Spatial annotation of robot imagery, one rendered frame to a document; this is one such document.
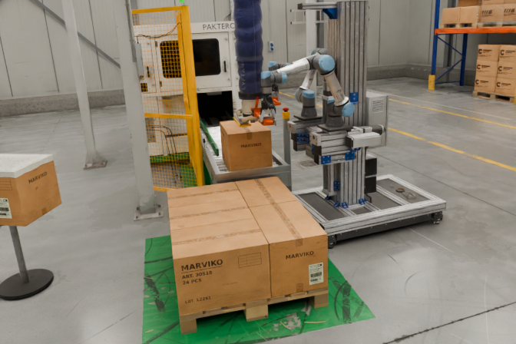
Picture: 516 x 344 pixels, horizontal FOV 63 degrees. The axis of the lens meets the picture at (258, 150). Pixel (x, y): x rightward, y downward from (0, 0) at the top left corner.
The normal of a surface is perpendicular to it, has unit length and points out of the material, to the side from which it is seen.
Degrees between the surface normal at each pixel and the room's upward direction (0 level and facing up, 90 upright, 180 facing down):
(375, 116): 90
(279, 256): 90
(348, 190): 90
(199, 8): 90
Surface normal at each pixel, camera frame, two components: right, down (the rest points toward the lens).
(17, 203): -0.19, 0.28
